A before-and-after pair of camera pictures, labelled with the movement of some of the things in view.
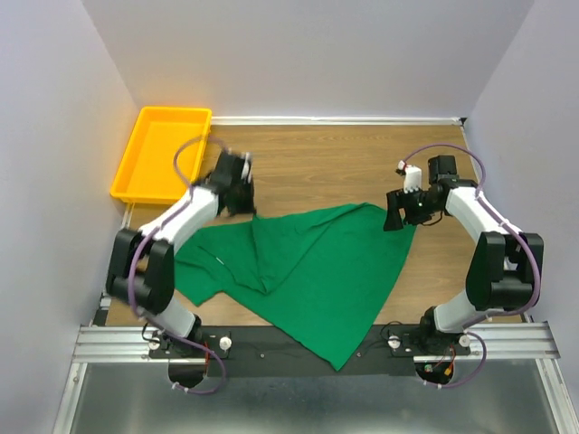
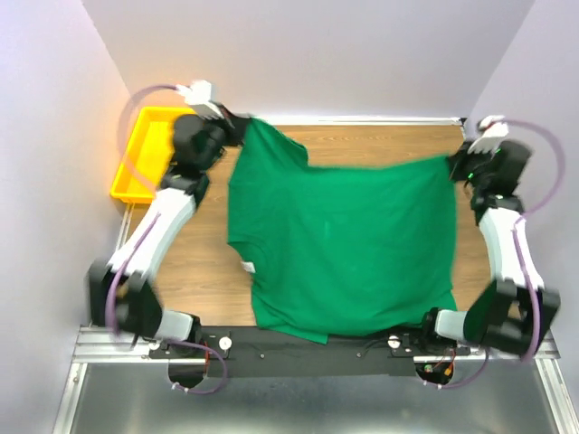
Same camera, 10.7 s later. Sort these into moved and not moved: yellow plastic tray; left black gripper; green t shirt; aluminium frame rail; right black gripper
Moved: right black gripper; green t shirt; left black gripper
Not moved: aluminium frame rail; yellow plastic tray
